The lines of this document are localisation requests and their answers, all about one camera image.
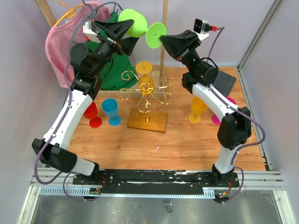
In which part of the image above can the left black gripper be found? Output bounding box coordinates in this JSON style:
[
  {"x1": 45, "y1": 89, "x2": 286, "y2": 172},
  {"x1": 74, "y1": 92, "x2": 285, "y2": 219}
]
[{"x1": 91, "y1": 19, "x2": 140, "y2": 76}]

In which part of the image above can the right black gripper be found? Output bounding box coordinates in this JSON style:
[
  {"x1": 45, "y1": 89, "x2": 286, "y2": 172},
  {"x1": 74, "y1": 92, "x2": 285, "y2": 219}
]
[{"x1": 158, "y1": 30, "x2": 201, "y2": 75}]

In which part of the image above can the green wine glass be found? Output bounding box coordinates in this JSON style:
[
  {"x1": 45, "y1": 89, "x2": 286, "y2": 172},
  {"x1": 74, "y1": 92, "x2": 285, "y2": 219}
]
[{"x1": 118, "y1": 8, "x2": 167, "y2": 49}]

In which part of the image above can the blue wine glass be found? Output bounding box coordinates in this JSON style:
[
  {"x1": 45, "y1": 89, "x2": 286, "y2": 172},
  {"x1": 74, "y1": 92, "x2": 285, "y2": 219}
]
[{"x1": 101, "y1": 98, "x2": 121, "y2": 126}]

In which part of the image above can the red wine glass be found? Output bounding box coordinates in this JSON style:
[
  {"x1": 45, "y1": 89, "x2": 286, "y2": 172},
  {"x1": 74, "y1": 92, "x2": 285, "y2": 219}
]
[{"x1": 83, "y1": 102, "x2": 102, "y2": 128}]

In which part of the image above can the pink wine glass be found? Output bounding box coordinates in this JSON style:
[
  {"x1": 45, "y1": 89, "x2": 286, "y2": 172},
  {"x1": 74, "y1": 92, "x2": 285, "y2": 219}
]
[{"x1": 211, "y1": 97, "x2": 237, "y2": 126}]

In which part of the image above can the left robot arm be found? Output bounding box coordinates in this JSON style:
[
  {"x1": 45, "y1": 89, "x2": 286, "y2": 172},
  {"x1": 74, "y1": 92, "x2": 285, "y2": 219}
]
[{"x1": 32, "y1": 19, "x2": 138, "y2": 185}]

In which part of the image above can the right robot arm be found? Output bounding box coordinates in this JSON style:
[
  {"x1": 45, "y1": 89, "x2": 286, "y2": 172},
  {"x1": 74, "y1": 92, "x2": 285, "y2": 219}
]
[{"x1": 159, "y1": 30, "x2": 251, "y2": 187}]

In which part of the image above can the orange yellow wine glass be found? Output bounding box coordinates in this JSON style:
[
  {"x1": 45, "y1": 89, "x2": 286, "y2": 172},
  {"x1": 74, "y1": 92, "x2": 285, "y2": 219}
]
[{"x1": 135, "y1": 61, "x2": 155, "y2": 94}]

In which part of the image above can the amber rack base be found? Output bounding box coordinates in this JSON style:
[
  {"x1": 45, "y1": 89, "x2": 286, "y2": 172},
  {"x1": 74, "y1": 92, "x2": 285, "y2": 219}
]
[{"x1": 127, "y1": 109, "x2": 167, "y2": 133}]

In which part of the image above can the green shirt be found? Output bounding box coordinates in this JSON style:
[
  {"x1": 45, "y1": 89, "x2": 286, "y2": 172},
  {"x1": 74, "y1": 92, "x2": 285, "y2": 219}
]
[{"x1": 84, "y1": 11, "x2": 138, "y2": 91}]

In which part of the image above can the yellow clothes hanger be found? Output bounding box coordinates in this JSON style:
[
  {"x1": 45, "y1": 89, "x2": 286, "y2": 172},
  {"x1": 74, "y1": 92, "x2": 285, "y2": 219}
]
[{"x1": 54, "y1": 0, "x2": 83, "y2": 27}]

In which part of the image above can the pink shirt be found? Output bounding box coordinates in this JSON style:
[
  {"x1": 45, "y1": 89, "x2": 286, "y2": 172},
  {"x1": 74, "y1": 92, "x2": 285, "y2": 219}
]
[{"x1": 45, "y1": 1, "x2": 101, "y2": 88}]

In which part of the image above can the grey folded cloth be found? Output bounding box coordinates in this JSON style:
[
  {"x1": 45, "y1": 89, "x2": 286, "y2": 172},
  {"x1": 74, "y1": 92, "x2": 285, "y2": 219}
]
[{"x1": 213, "y1": 71, "x2": 236, "y2": 97}]

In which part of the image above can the aluminium corner profile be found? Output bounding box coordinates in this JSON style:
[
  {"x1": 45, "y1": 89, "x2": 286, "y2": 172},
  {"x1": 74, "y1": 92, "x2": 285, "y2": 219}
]
[{"x1": 237, "y1": 0, "x2": 285, "y2": 70}]

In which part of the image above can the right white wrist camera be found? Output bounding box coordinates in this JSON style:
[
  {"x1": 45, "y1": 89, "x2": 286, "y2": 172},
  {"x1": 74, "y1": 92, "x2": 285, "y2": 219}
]
[{"x1": 193, "y1": 19, "x2": 209, "y2": 41}]

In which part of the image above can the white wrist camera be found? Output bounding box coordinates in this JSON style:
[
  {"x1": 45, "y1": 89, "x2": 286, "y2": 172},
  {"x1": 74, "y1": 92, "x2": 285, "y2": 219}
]
[
  {"x1": 193, "y1": 19, "x2": 209, "y2": 41},
  {"x1": 83, "y1": 21, "x2": 100, "y2": 43}
]

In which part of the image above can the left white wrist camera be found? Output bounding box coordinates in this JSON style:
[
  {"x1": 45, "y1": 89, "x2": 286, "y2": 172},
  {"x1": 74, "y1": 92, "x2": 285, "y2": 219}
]
[{"x1": 83, "y1": 21, "x2": 100, "y2": 43}]

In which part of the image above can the wooden frame post centre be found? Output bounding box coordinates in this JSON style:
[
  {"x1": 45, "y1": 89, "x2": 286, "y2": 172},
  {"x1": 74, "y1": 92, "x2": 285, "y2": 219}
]
[{"x1": 159, "y1": 0, "x2": 168, "y2": 85}]

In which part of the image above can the wooden frame post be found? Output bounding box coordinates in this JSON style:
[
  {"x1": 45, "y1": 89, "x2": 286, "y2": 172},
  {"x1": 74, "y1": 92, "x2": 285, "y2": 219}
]
[
  {"x1": 159, "y1": 0, "x2": 168, "y2": 85},
  {"x1": 35, "y1": 0, "x2": 57, "y2": 28}
]

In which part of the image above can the gold wire glass rack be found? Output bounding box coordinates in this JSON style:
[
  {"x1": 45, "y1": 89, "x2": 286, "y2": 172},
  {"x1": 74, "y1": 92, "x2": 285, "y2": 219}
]
[{"x1": 117, "y1": 61, "x2": 176, "y2": 122}]

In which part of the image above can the wooden frame post left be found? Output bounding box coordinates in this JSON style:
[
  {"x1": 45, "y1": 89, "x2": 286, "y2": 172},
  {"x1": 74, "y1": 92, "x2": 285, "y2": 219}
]
[{"x1": 35, "y1": 0, "x2": 57, "y2": 28}]

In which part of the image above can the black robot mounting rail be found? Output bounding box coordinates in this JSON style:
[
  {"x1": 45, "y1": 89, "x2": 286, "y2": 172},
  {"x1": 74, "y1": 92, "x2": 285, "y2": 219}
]
[{"x1": 73, "y1": 169, "x2": 240, "y2": 197}]

